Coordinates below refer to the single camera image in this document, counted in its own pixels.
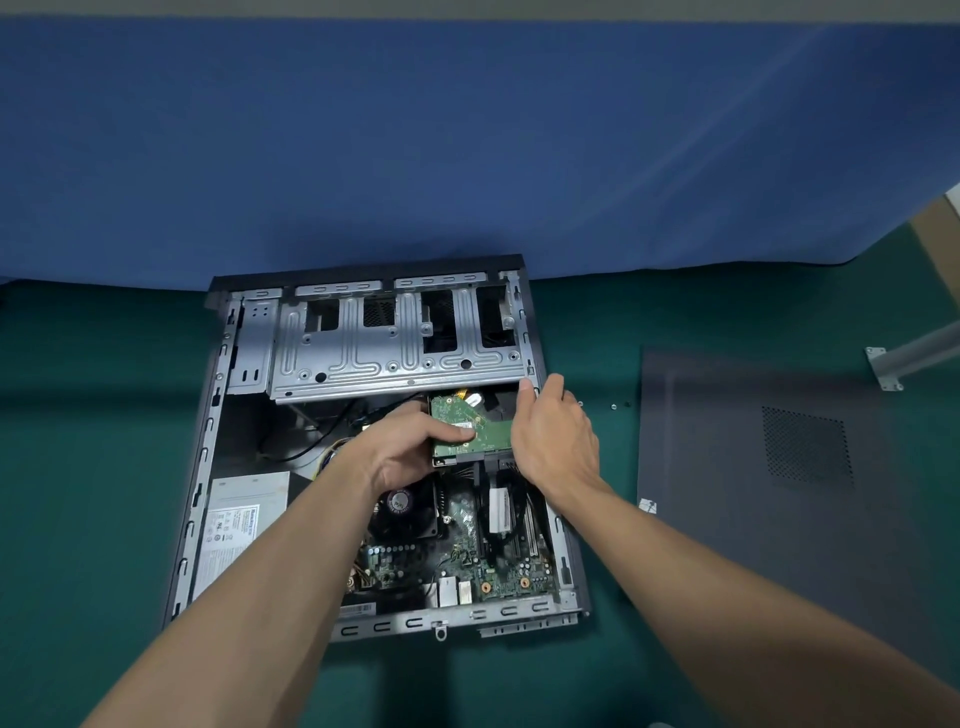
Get person's left hand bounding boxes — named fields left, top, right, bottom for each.
left=339, top=400, right=478, bottom=502

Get person's right hand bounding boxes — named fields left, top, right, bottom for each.
left=509, top=372, right=603, bottom=513

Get hard drive with green board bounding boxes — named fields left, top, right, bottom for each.
left=428, top=389, right=520, bottom=468

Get person's left forearm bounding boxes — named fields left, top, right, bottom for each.
left=81, top=448, right=382, bottom=728

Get person's right forearm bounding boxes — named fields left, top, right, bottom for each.
left=546, top=477, right=960, bottom=728

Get black processor cooling fan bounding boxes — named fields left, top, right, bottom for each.
left=366, top=480, right=441, bottom=543

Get white labelled memory module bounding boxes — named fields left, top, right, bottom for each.
left=487, top=484, right=516, bottom=537

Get silver metal drive cage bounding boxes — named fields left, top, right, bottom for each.
left=265, top=271, right=531, bottom=405

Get green motherboard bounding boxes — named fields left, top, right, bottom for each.
left=341, top=463, right=561, bottom=603

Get open desktop computer case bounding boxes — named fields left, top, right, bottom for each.
left=160, top=254, right=594, bottom=645

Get grey power supply unit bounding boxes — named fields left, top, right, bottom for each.
left=190, top=470, right=293, bottom=603

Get dark grey case side panel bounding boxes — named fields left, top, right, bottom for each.
left=635, top=345, right=960, bottom=680

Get blue fabric partition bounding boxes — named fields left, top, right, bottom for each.
left=0, top=15, right=960, bottom=292

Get grey metal support leg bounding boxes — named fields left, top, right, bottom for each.
left=864, top=320, right=960, bottom=393

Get black internal cables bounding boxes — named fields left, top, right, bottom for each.
left=257, top=393, right=425, bottom=468

